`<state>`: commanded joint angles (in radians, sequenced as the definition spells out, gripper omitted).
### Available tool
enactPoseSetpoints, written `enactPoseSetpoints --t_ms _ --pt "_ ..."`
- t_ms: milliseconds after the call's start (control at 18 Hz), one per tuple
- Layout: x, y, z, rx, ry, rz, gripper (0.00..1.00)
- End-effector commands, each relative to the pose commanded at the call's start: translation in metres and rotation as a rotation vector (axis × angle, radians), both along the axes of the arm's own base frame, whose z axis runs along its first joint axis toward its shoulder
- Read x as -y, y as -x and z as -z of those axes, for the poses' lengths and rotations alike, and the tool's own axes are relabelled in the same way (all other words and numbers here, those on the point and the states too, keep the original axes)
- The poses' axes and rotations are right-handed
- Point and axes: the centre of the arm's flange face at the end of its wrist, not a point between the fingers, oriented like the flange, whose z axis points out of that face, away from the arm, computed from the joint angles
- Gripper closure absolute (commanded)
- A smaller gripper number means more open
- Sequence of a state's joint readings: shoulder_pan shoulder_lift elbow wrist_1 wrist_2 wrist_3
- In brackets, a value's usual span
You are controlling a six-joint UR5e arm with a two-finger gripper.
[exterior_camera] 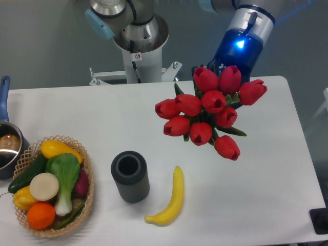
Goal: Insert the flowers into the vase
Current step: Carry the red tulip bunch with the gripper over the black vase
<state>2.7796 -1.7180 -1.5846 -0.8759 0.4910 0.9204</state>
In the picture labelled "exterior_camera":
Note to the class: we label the cream round toy slice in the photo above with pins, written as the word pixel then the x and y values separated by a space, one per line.
pixel 44 187

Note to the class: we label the green toy cucumber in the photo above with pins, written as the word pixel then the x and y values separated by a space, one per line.
pixel 38 166

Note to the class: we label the yellow toy banana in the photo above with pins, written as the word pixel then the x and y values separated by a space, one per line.
pixel 171 212

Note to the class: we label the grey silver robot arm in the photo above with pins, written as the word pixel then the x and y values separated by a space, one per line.
pixel 141 34

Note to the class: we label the yellow toy bell pepper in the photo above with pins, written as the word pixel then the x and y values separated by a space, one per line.
pixel 23 199

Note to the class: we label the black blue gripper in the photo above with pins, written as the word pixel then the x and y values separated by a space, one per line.
pixel 234 60

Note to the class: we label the black device at edge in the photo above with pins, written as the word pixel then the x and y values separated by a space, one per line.
pixel 319 220

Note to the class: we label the blue handled saucepan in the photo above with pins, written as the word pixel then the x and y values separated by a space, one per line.
pixel 13 143

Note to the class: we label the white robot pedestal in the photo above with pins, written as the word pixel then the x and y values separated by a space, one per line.
pixel 139 67

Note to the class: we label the dark grey ribbed vase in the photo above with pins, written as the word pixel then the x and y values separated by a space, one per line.
pixel 130 173

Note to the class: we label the purple toy radish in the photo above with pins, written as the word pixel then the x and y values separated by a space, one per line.
pixel 82 185

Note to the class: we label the green toy bok choy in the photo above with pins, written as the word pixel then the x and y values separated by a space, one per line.
pixel 65 167

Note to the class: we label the woven wicker basket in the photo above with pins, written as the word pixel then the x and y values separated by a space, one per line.
pixel 82 197

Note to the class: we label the yellow toy squash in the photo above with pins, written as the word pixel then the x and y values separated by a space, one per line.
pixel 51 148

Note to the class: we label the red tulip bouquet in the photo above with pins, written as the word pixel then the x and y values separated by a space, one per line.
pixel 208 116

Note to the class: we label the green toy bean pod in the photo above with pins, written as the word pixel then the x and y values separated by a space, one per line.
pixel 69 219

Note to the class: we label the orange toy fruit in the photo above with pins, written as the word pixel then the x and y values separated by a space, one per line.
pixel 41 215

